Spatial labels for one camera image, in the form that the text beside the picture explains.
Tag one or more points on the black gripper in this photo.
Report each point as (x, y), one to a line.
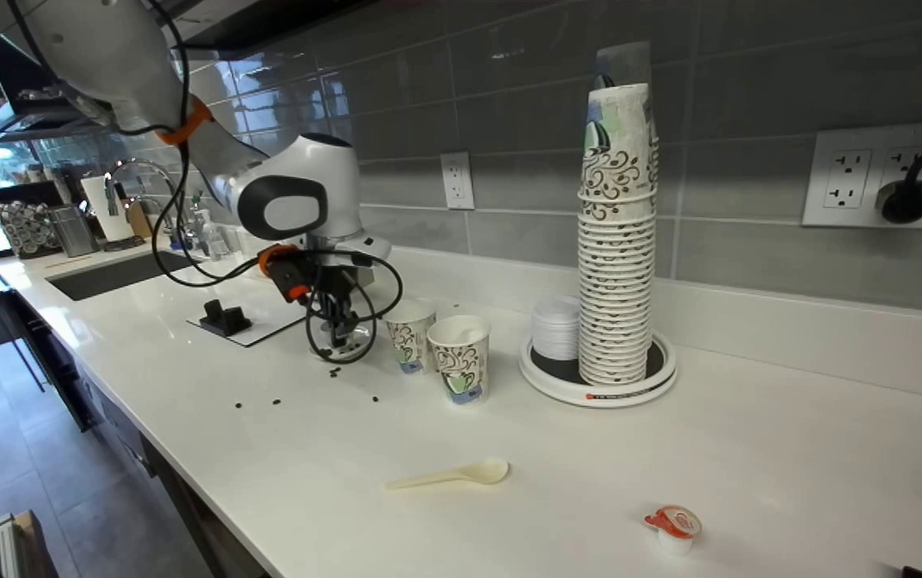
(322, 278)

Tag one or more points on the glass tea cup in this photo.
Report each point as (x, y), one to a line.
(358, 345)

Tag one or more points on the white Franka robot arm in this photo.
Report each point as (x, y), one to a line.
(125, 66)

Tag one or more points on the patterned paper cup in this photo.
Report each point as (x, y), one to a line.
(411, 339)
(459, 358)

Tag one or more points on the round white cup tray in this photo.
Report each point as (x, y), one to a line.
(599, 386)

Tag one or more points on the white flat board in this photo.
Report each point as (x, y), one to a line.
(268, 322)

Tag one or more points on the scattered coffee beans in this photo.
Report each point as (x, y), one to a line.
(275, 402)

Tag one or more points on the black block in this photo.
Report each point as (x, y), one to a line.
(223, 318)

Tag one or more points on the white plastic spoon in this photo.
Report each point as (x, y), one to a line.
(459, 475)

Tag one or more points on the stack of white lids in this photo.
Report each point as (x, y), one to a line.
(553, 330)

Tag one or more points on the black kitchen sink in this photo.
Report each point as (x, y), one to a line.
(107, 275)

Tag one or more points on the tall stack of paper cups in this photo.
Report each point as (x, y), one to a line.
(616, 234)

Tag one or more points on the small red wrapper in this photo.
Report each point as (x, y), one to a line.
(673, 523)

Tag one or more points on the white double power outlet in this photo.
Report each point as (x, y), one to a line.
(874, 175)

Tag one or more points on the black power plug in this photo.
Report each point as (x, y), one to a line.
(904, 199)

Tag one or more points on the white wall switch plate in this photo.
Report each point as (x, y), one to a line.
(457, 181)

